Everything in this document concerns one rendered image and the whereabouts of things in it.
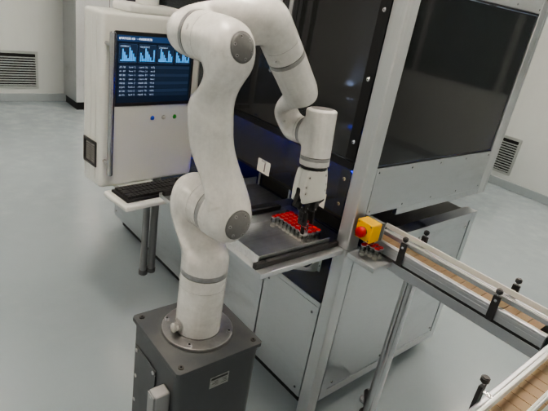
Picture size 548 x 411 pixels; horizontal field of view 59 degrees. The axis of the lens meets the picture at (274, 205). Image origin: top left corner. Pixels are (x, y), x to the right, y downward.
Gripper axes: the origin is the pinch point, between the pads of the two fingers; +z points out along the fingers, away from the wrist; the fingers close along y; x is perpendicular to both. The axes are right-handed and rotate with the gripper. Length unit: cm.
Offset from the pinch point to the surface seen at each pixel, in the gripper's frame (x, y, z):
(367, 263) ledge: -1.0, -38.5, 25.3
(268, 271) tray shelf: -14.6, -2.2, 24.8
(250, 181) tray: -76, -46, 18
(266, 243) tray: -29.0, -13.8, 23.2
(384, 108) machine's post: -6.4, -38.7, -29.9
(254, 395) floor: -42, -31, 110
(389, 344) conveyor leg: 7, -52, 61
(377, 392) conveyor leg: 6, -53, 86
